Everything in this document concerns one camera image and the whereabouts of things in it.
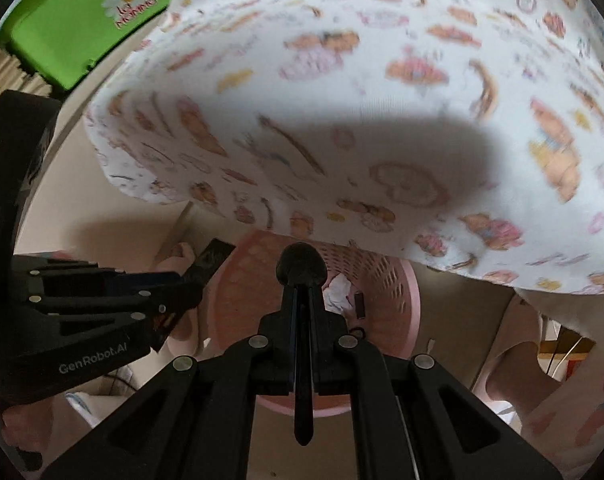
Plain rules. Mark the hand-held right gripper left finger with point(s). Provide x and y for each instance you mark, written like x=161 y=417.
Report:
x=288 y=340

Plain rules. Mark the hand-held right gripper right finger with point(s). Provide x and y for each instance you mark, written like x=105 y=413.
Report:
x=318 y=340

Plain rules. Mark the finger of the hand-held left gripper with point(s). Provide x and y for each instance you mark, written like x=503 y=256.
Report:
x=102 y=322
x=132 y=285

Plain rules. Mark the black glossy wrapper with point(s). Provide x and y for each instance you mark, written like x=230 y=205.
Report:
x=214 y=257

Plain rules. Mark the pink plastic basket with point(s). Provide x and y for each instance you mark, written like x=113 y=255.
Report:
x=382 y=280

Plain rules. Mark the person's left hand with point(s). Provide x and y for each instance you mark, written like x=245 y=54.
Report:
x=24 y=427

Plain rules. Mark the white crumpled tissue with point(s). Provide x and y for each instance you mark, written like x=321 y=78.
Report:
x=339 y=291

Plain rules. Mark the small dark wrapper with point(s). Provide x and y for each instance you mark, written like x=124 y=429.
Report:
x=360 y=305

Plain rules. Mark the white blue cloth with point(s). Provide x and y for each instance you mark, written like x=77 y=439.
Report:
x=97 y=402

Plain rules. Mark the stack of books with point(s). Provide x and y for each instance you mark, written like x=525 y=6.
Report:
x=7 y=70

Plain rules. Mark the green box with daisy print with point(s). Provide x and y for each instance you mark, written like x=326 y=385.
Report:
x=57 y=35

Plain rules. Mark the printed blanket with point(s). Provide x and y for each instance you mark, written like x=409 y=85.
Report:
x=382 y=60

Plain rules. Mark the wooden frame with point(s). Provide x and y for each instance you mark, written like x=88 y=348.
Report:
x=567 y=347

